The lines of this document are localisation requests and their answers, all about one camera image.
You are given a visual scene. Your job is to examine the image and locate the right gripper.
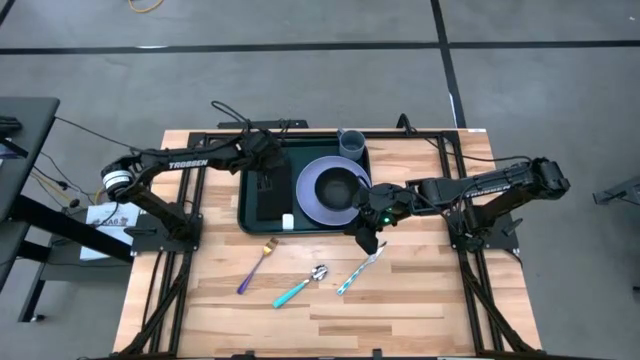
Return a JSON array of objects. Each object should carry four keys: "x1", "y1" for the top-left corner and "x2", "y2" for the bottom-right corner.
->
[{"x1": 343, "y1": 181, "x2": 419, "y2": 256}]

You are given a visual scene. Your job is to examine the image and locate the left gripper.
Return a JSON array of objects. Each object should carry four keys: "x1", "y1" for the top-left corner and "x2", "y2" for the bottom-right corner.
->
[{"x1": 238, "y1": 130, "x2": 288, "y2": 194}]

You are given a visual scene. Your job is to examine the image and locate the black cloth napkin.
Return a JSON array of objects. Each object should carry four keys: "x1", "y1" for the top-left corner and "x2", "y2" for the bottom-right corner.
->
[{"x1": 254, "y1": 158, "x2": 295, "y2": 222}]

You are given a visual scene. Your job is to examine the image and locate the knife with patterned teal handle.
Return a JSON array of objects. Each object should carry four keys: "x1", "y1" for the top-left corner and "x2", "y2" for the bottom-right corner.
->
[{"x1": 335, "y1": 241, "x2": 390, "y2": 297}]

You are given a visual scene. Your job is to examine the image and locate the lavender round plate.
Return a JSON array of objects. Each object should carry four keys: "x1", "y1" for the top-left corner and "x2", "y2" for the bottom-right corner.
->
[{"x1": 295, "y1": 154, "x2": 373, "y2": 227}]

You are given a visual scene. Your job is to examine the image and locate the black bowl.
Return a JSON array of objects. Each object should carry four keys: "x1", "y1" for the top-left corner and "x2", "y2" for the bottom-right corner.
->
[{"x1": 312, "y1": 166, "x2": 362, "y2": 212}]

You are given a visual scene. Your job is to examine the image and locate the spoon with teal handle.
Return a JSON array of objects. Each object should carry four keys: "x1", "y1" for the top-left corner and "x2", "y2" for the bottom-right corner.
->
[{"x1": 271, "y1": 264, "x2": 330, "y2": 310}]

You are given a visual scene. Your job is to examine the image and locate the fork with purple handle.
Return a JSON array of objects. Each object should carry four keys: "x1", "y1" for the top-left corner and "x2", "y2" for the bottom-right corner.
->
[{"x1": 235, "y1": 236, "x2": 280, "y2": 296}]

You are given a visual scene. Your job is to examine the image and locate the grey cup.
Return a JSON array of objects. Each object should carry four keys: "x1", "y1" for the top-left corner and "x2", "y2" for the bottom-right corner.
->
[{"x1": 337, "y1": 128, "x2": 367, "y2": 162}]

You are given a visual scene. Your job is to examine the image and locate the dark green tray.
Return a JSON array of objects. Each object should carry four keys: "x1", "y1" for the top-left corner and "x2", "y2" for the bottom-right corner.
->
[{"x1": 236, "y1": 136, "x2": 375, "y2": 236}]

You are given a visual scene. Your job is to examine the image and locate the black mounting bar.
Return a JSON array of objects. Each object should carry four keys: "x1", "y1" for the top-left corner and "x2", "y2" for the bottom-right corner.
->
[{"x1": 216, "y1": 118, "x2": 310, "y2": 132}]

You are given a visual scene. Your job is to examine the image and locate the white paper sheet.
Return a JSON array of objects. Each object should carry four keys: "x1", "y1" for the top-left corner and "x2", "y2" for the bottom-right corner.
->
[{"x1": 78, "y1": 201, "x2": 143, "y2": 263}]

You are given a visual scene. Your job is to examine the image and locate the black side desk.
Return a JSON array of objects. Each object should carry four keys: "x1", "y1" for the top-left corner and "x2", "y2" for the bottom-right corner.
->
[{"x1": 0, "y1": 96, "x2": 136, "y2": 324}]

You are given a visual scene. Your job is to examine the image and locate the grey stand leg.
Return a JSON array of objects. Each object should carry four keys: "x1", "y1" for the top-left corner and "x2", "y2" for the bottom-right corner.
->
[{"x1": 591, "y1": 174, "x2": 640, "y2": 218}]

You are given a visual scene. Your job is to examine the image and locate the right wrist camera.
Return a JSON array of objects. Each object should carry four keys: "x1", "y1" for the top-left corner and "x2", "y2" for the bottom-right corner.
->
[{"x1": 373, "y1": 206, "x2": 402, "y2": 227}]

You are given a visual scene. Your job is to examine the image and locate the black aluminium table frame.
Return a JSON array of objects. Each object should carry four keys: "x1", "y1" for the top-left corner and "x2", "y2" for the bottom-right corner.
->
[{"x1": 113, "y1": 128, "x2": 540, "y2": 360}]

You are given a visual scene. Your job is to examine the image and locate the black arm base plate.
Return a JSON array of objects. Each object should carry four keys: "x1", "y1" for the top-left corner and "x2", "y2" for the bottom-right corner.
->
[
  {"x1": 124, "y1": 213, "x2": 204, "y2": 253},
  {"x1": 445, "y1": 207, "x2": 521, "y2": 252}
]

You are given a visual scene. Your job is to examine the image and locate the black cable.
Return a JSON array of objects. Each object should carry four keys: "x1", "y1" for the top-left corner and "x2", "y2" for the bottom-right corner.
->
[{"x1": 52, "y1": 115, "x2": 144, "y2": 153}]

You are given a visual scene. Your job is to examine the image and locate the yellow cable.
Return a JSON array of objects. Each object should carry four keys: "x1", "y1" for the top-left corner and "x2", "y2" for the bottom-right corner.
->
[{"x1": 126, "y1": 0, "x2": 167, "y2": 15}]

